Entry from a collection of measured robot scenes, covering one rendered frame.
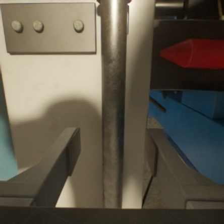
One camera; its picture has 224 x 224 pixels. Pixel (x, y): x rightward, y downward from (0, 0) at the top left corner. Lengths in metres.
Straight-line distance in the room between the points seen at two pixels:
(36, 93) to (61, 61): 0.07
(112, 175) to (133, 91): 0.14
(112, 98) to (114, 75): 0.03
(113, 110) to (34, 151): 0.17
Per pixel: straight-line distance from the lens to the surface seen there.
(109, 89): 0.22
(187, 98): 0.58
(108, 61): 0.22
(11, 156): 0.53
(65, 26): 0.26
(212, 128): 0.46
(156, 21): 0.39
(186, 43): 0.36
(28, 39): 0.28
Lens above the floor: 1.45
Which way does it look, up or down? 75 degrees down
